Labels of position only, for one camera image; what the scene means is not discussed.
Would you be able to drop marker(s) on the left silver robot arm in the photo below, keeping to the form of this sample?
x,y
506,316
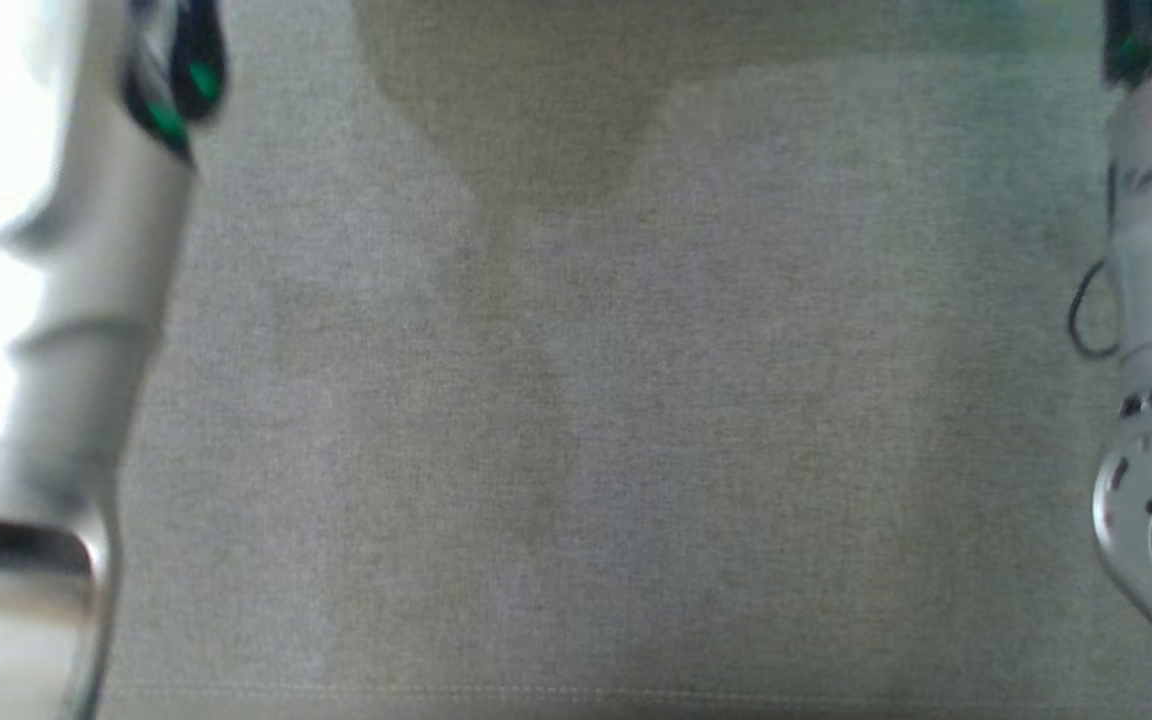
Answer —
x,y
66,300

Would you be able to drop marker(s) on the large grey sofa ottoman cushion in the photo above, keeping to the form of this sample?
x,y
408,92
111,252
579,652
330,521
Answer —
x,y
636,400

